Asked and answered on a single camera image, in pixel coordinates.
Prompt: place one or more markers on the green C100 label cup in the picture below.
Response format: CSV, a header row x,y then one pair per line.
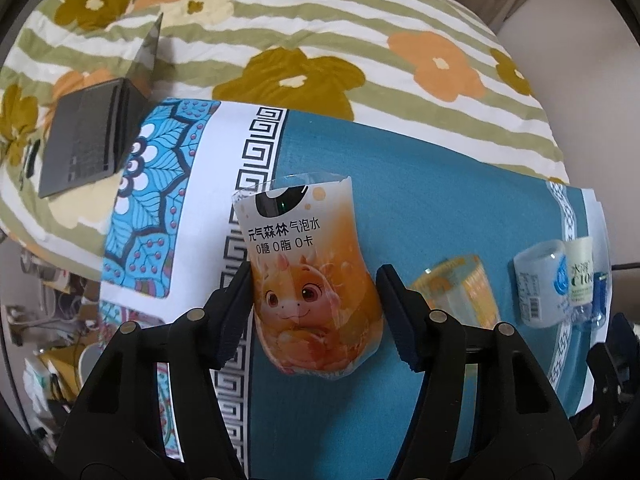
x,y
580,272

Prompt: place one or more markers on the blue patterned tablecloth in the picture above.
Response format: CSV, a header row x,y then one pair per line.
x,y
317,389

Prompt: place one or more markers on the floral striped bed quilt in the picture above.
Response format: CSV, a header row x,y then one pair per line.
x,y
431,69

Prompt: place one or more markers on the yellow orange label cup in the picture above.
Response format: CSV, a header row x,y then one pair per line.
x,y
460,287

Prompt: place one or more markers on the white blue label cup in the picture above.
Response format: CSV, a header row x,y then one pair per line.
x,y
542,282

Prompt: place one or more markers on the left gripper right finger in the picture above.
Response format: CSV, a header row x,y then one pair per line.
x,y
520,430

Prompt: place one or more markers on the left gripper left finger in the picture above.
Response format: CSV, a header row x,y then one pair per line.
x,y
114,429

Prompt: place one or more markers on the orange dragon label cup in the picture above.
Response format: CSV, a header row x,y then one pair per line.
x,y
316,309

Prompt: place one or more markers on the dark grey laptop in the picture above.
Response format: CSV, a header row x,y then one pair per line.
x,y
93,128

